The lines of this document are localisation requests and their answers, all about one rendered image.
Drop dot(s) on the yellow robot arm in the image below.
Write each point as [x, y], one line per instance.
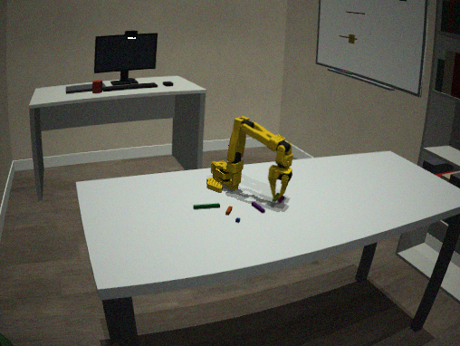
[230, 173]

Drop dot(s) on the purple rod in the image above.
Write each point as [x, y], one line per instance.
[262, 210]

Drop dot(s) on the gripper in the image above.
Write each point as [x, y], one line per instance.
[284, 174]

